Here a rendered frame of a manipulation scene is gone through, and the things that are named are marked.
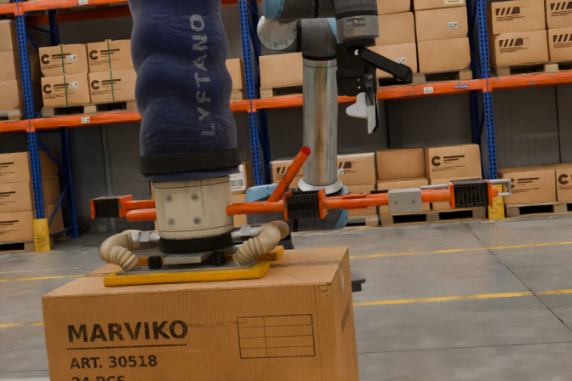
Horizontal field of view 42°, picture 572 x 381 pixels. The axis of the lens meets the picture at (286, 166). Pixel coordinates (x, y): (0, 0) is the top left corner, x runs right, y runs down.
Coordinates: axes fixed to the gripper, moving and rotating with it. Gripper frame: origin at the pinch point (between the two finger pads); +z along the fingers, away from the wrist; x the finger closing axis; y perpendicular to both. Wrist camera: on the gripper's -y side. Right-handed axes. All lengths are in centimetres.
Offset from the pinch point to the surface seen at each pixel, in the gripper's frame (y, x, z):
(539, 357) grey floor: -59, -221, 121
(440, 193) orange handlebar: -12.5, 2.8, 13.6
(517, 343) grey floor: -51, -246, 121
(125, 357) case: 52, 21, 41
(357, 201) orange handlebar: 4.7, 3.4, 14.1
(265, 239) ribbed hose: 23.5, 11.4, 19.8
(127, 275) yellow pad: 53, 15, 25
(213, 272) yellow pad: 34.2, 15.3, 25.4
